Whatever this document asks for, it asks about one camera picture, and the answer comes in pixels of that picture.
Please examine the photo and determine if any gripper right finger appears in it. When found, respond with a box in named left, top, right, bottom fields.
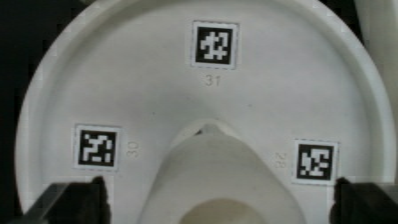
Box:
left=328, top=178, right=398, bottom=224

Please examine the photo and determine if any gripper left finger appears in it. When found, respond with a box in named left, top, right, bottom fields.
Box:
left=7, top=176, right=112, bottom=224

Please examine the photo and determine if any white cylindrical table leg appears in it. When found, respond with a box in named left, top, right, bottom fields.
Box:
left=138, top=123, right=305, bottom=224

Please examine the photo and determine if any white round table top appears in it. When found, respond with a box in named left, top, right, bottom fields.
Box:
left=16, top=0, right=396, bottom=224

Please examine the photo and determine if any white right fence bar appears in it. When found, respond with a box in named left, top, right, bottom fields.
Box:
left=353, top=0, right=398, bottom=84

